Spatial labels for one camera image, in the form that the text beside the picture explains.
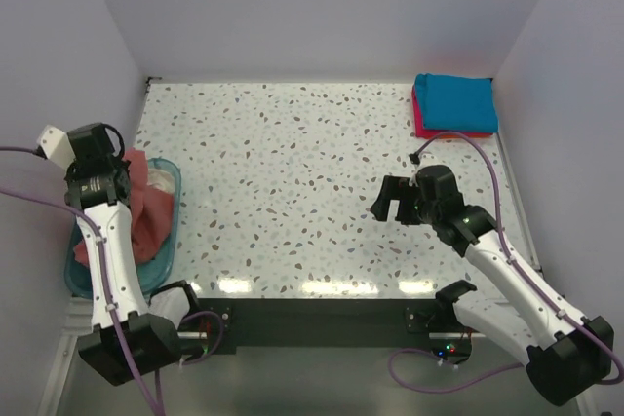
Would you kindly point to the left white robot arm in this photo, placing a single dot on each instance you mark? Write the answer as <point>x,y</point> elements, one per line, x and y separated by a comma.
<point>132,334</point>

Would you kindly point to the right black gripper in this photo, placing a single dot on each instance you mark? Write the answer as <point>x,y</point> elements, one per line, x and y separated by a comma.
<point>403,200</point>

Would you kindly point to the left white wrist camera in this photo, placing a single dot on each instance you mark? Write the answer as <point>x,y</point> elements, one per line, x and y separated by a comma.
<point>54,145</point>

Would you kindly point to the folded magenta t shirt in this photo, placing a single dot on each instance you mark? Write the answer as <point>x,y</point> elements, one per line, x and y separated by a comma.
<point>420,130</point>

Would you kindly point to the aluminium frame rail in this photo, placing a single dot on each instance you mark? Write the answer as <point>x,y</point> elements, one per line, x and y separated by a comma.
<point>76,323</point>

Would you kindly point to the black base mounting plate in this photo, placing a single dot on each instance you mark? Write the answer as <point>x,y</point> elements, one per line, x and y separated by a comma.
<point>328,323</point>

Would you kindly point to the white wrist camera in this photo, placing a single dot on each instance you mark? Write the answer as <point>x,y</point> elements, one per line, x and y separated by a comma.
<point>54,145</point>
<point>421,161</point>

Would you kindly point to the folded blue t shirt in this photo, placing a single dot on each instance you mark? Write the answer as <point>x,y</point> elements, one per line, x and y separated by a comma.
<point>453,103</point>

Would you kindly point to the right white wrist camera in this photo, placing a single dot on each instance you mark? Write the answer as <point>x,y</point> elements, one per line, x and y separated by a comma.
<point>421,161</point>

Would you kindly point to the teal plastic basket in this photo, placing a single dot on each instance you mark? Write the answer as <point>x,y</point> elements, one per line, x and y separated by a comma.
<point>153,274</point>

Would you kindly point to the folded orange t shirt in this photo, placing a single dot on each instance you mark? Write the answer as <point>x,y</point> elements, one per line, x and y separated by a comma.
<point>461,135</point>

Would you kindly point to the cream white t shirt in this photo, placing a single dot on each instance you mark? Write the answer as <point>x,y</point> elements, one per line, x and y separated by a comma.
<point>161,180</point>

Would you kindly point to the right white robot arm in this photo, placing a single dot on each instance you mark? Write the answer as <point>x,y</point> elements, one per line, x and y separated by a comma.
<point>563,352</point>

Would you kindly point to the salmon pink t shirt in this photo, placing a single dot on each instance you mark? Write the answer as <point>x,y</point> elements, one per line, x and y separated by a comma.
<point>152,210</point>

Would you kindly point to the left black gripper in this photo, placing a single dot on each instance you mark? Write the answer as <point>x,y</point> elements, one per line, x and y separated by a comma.
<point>119,163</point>

